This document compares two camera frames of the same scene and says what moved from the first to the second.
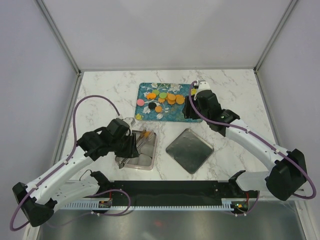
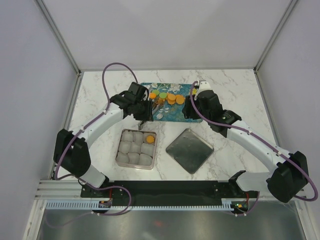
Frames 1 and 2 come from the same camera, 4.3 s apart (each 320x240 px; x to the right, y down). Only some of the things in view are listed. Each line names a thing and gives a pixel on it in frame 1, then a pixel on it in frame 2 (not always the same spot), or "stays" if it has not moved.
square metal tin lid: [190, 150] stays
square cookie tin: [146, 145] stays
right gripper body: [193, 114] stays
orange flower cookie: [151, 96] stays
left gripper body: [125, 148] to [143, 111]
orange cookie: [158, 109] to [150, 139]
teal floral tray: [162, 101] stays
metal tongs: [144, 138] to [153, 110]
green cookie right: [163, 95] stays
